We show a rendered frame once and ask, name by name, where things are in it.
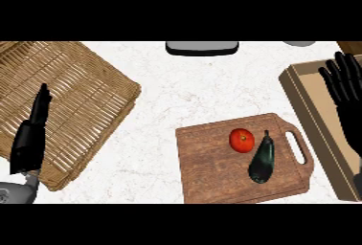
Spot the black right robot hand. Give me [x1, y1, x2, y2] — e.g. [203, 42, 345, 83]
[317, 51, 362, 176]

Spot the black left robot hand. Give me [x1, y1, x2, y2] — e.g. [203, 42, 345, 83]
[10, 82, 54, 176]

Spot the tan cardboard box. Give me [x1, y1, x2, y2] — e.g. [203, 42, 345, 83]
[278, 55, 362, 203]

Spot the red tomato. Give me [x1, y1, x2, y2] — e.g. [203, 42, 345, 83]
[228, 127, 256, 154]

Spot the brown wooden cutting board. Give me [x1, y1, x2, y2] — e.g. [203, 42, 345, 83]
[175, 112, 315, 205]

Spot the woven wicker basket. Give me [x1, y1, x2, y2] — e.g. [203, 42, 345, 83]
[0, 41, 144, 192]

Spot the brown wooden block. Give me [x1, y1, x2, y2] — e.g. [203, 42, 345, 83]
[336, 41, 362, 56]

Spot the pale grey round object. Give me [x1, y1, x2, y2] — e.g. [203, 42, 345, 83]
[281, 41, 317, 48]

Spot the dark green eggplant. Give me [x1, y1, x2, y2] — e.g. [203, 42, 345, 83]
[247, 129, 277, 185]

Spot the grey and black appliance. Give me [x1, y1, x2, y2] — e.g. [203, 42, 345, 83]
[165, 41, 242, 57]

